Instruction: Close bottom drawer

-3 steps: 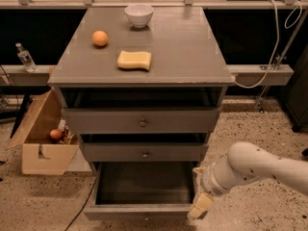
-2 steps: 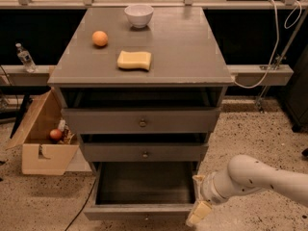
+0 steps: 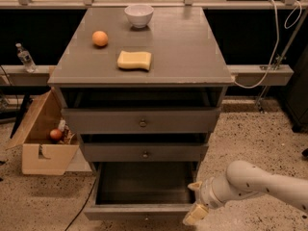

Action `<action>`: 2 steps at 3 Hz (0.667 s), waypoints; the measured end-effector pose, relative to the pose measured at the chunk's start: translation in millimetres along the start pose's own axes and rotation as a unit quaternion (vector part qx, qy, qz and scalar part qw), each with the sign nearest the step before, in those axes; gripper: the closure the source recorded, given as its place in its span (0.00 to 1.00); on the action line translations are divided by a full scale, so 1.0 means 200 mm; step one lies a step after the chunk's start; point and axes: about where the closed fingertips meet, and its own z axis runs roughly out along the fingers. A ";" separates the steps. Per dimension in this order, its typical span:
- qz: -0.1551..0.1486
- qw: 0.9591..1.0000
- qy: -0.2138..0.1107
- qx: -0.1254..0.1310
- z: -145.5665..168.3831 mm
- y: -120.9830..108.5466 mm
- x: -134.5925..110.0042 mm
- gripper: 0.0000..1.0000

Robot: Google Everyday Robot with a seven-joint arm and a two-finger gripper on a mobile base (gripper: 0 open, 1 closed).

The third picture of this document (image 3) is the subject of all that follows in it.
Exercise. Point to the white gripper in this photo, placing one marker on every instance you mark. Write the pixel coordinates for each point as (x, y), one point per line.
(206, 192)

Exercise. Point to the grey bottom drawer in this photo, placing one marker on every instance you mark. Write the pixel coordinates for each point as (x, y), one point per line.
(142, 190)

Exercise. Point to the dark cabinet at right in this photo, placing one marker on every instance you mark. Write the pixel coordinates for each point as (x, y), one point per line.
(295, 95)

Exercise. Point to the clear plastic water bottle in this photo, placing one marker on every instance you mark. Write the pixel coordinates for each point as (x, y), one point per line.
(25, 57)

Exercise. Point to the grey top drawer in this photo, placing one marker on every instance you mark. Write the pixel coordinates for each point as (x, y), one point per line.
(143, 114)

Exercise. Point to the yellow sponge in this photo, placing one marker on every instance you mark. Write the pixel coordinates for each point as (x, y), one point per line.
(134, 60)

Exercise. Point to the grey drawer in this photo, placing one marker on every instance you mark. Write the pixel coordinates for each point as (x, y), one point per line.
(172, 147)
(143, 114)
(142, 190)

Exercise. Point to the grey middle drawer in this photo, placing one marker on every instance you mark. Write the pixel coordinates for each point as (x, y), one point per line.
(172, 147)

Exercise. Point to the white ceramic bowl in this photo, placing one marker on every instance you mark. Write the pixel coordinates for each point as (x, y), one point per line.
(139, 15)

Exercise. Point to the orange fruit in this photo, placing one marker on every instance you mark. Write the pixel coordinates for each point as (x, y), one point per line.
(100, 38)

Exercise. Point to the red apple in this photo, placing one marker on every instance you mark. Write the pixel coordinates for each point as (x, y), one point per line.
(55, 134)

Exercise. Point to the metal railing beam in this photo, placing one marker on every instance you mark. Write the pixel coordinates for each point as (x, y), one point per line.
(246, 75)

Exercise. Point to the grey drawer cabinet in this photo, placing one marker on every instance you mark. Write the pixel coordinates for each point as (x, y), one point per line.
(185, 59)

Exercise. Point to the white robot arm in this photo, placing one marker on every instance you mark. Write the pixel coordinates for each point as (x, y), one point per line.
(242, 180)

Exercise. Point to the open cardboard box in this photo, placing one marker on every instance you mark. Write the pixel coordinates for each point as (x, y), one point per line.
(39, 155)

